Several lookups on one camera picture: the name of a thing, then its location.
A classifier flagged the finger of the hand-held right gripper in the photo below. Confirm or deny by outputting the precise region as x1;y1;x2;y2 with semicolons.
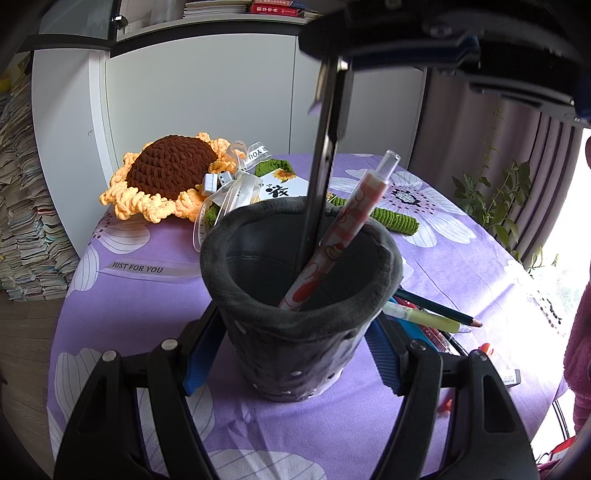
298;9;482;71
433;59;581;124

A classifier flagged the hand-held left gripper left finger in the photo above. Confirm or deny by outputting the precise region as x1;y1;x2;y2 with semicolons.
53;300;227;480

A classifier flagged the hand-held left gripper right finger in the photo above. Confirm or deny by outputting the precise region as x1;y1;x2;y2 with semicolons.
365;314;541;480

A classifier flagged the pale green highlighter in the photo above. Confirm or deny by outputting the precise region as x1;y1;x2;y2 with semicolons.
382;302;462;334

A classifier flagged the dark teal pencil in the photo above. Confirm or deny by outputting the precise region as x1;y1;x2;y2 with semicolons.
394;288;482;328

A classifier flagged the grey felt pen holder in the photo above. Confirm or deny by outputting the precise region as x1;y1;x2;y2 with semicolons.
199;194;404;402

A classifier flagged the slim black pen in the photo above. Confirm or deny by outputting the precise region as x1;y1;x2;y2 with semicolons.
293;58;355;278

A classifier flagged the orange patterned pen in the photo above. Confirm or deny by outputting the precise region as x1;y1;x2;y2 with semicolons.
277;150;402;312

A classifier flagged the grey purple curtain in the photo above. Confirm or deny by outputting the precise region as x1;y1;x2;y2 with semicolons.
410;69;588;264

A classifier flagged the purple floral tablecloth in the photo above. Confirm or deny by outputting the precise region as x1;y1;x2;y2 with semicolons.
46;152;573;480

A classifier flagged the green potted plant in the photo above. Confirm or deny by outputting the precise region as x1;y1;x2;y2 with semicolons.
451;108;560;278

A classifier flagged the red book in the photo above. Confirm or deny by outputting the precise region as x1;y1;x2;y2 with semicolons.
249;0;309;17

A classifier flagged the green crochet stem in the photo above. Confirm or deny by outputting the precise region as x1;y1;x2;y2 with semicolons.
253;157;420;236

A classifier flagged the white printed ribbon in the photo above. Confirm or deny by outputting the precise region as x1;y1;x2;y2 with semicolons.
110;141;271;278

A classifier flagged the row of shelf books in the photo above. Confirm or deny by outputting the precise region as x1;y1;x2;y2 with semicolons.
182;0;324;20

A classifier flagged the white sunflower card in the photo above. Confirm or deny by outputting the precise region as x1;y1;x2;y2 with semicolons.
256;168;309;204

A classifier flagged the person's pink clothing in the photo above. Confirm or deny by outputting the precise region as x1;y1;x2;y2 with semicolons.
563;279;591;437

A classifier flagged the crochet sunflower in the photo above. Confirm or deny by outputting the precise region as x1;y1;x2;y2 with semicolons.
99;133;247;224

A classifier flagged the white cabinet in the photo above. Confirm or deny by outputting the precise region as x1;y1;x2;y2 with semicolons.
31;14;430;259

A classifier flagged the pile of stacked books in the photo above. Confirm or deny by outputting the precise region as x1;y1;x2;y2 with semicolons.
0;74;83;303

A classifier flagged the glass cabinet door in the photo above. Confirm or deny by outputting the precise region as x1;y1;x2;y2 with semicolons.
25;0;122;52

